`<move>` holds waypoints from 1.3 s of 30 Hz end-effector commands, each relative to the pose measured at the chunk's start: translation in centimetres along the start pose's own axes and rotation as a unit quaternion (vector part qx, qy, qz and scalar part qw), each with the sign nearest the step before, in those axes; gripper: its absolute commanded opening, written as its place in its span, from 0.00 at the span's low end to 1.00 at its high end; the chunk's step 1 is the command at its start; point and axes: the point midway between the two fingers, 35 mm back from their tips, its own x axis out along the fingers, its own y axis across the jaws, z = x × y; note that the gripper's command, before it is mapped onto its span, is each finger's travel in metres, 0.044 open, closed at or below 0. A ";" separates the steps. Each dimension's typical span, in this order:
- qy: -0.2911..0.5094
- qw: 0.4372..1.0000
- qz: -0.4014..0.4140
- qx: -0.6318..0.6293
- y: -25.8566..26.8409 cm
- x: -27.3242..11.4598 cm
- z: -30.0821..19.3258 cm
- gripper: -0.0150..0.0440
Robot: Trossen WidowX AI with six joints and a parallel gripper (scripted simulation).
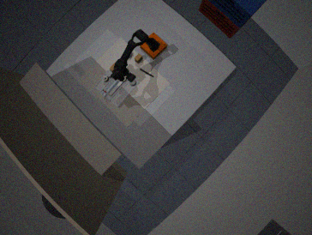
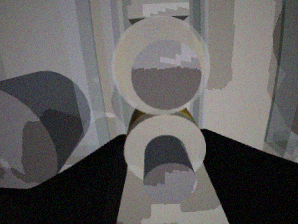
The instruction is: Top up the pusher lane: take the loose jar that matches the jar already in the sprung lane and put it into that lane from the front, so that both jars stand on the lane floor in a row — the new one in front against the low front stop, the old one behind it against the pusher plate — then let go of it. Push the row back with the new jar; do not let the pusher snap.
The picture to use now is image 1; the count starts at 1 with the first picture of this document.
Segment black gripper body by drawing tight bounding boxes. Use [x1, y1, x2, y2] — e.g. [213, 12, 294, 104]
[123, 69, 135, 82]

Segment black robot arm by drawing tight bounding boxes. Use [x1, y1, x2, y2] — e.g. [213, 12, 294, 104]
[111, 30, 160, 81]

